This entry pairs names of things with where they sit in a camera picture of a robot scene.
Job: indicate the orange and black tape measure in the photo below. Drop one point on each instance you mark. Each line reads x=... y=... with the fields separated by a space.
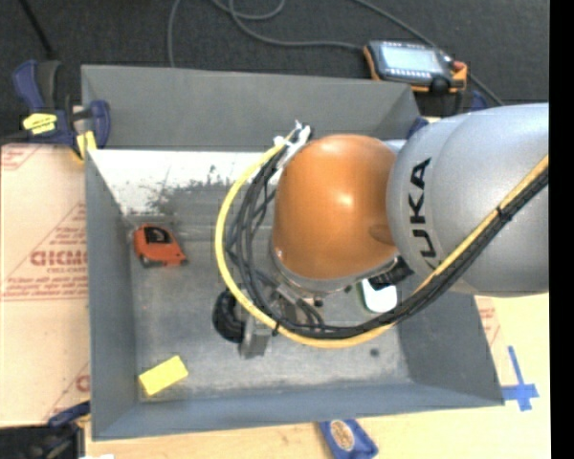
x=157 y=247

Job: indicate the grey metal bin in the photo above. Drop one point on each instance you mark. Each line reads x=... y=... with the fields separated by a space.
x=196 y=313

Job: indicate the yellow sponge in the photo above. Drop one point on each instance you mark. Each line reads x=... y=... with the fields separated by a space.
x=163 y=375

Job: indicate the black cylinder on white bracket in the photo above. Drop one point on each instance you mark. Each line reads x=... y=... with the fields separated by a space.
x=379 y=299

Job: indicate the brown cardboard board red print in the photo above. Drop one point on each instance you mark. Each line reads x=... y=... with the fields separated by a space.
x=38 y=323

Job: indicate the black round object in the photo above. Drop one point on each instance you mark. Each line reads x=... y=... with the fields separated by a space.
x=226 y=317

